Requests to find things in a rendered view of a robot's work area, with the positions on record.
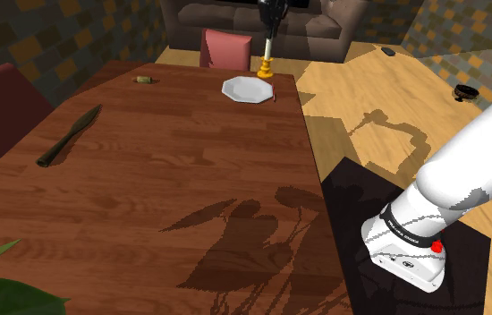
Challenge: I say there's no dark footed bowl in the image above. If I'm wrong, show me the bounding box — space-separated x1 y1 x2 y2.
453 83 480 103

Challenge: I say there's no white candle in yellow candlestick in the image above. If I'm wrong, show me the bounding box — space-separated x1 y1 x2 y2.
256 38 275 80

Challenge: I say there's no dark olive knife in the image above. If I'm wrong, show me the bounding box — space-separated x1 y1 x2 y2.
35 103 104 168

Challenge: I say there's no green leafy plant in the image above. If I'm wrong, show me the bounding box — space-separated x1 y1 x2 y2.
0 238 72 315

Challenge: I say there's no brown wooden table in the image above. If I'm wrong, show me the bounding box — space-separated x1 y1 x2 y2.
0 61 354 315

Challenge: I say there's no black robot stand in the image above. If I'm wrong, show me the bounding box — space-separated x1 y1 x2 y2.
320 157 492 315

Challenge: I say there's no brown sofa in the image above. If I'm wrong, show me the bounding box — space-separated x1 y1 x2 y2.
159 0 368 64

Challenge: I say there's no white octagonal plate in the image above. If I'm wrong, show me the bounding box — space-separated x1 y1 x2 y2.
221 75 275 105

